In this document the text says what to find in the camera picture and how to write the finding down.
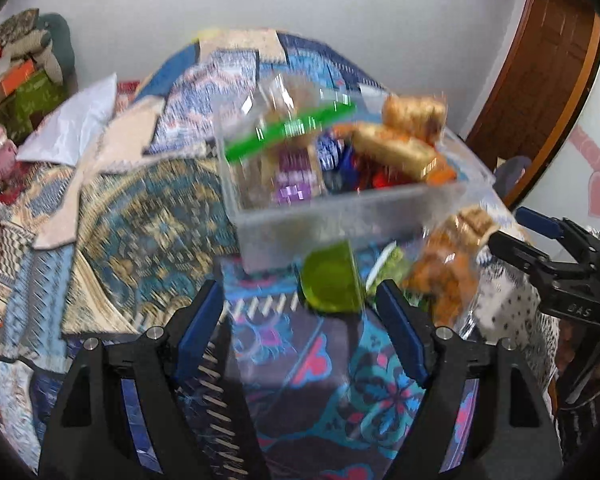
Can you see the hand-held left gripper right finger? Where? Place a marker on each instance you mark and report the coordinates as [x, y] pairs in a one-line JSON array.
[[402, 335]]

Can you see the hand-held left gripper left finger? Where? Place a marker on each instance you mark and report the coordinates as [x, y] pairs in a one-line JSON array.
[[200, 330]]

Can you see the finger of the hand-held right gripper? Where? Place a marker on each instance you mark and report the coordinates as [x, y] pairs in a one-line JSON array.
[[512, 250], [537, 221]]

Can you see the green jelly cup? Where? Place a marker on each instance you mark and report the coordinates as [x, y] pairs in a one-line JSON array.
[[332, 280]]

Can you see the orange snack packet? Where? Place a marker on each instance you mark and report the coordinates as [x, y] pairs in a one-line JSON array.
[[440, 176]]

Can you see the clear plastic storage container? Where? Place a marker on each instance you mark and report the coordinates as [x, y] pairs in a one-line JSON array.
[[330, 220]]

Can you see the brown cake bar packet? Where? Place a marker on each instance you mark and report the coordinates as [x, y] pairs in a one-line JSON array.
[[395, 152]]

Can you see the red snack packet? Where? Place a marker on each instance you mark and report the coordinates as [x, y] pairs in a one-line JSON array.
[[377, 175]]

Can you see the purple snack packet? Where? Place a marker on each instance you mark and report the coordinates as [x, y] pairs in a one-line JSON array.
[[297, 177]]

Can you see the blue snack packet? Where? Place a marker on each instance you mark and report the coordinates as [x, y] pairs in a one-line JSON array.
[[336, 157]]

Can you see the green-sealed clear cookie bag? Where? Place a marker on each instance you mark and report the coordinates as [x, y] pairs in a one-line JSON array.
[[285, 120]]

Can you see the person's right hand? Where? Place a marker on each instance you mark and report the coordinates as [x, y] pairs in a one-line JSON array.
[[577, 350]]

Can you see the dark grey chair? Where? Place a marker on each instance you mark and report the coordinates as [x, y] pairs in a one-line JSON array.
[[512, 175]]

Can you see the white sliding wardrobe door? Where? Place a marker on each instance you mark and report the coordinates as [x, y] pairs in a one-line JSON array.
[[590, 135]]

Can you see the wooden door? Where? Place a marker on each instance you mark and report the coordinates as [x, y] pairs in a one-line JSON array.
[[545, 75]]

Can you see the white pillow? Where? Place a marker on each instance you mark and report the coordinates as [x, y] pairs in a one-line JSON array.
[[72, 125]]

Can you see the pink plush toy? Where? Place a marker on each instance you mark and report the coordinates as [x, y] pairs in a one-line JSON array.
[[0, 152]]

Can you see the orange box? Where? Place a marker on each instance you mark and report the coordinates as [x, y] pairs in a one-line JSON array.
[[12, 80]]

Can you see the teal cushion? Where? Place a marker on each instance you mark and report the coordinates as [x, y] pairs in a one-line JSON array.
[[60, 45]]

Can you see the patterned cloth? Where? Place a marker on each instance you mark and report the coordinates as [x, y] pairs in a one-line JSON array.
[[15, 22]]

